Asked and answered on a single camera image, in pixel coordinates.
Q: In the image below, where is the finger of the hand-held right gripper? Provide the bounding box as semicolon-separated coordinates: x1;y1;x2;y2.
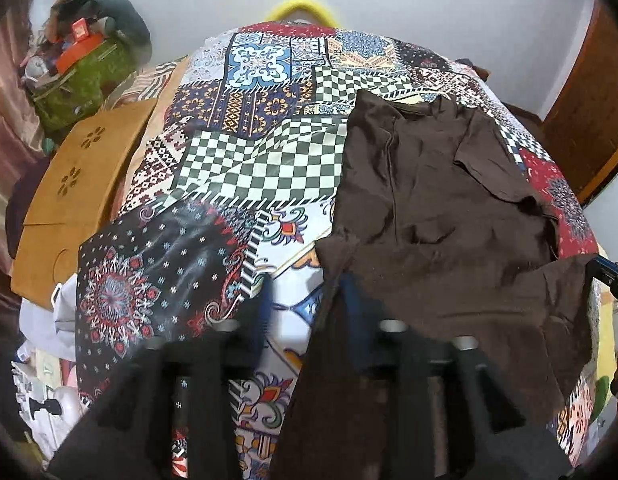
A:
586;254;618;317

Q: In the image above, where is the brown wooden door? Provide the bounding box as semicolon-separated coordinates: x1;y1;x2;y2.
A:
541;0;618;206

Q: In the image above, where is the patchwork printed blanket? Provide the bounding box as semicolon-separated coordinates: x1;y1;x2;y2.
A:
75;20;616;480

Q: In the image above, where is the pink striped curtain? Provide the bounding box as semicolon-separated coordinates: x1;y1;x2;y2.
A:
0;10;56;271

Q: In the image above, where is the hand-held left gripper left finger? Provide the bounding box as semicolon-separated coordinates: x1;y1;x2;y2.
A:
49;285;276;480

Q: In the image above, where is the orange box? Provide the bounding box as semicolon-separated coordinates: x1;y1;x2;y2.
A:
56;35;98;74

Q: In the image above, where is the yellow foam tube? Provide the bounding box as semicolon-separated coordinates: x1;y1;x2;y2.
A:
269;0;338;24

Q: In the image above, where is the striped orange bed sheet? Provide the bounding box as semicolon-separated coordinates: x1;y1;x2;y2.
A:
101;57;190;112

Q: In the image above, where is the brown small garment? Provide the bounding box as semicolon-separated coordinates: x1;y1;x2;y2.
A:
276;91;598;480

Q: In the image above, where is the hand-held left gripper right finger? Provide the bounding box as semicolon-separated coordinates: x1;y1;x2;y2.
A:
338;276;574;480

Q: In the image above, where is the dark red cloth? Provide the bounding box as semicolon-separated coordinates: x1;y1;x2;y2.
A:
5;170;40;252

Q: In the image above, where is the green patterned storage bag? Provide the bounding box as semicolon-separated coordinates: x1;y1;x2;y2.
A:
31;42;138;134

